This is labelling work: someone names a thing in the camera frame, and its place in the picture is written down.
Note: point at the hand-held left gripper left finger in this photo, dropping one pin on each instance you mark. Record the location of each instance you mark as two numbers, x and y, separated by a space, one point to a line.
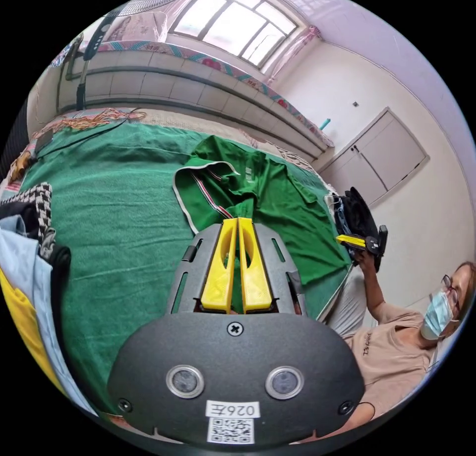
219 274

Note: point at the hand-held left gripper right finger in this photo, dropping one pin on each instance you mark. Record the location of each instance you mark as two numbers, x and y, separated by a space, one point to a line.
256 277

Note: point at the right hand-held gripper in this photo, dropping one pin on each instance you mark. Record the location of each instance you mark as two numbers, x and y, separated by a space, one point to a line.
372 245

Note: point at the green polo shirt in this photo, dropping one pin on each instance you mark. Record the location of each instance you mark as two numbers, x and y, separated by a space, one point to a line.
275 199

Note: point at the person's right forearm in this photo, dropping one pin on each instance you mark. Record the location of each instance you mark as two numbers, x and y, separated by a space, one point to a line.
373 288

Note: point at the person's right hand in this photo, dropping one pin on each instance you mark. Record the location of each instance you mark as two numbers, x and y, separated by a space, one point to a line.
362 258

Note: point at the black bag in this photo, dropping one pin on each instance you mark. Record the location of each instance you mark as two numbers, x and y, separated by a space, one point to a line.
359 212

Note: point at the white cupboard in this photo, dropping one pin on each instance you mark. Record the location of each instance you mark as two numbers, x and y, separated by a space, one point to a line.
383 158

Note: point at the person's body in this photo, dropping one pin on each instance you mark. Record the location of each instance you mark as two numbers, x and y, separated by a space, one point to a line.
394 348

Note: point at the bed with green cover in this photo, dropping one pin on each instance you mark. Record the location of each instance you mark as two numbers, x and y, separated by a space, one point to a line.
119 210

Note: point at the pile of clothes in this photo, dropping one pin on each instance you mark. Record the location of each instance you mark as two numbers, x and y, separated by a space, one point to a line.
28 270

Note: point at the pink curtain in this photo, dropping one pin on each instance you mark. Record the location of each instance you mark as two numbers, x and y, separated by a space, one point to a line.
288 54

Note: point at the floral ledge cloth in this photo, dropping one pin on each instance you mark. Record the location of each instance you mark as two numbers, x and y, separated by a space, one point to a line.
230 71

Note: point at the window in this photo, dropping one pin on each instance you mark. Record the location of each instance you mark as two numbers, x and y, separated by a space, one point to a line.
234 23

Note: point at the standing fan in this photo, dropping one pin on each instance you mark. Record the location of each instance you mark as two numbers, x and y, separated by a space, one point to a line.
98 32

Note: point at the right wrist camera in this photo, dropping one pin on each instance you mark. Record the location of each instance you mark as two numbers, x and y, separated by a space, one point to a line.
382 238

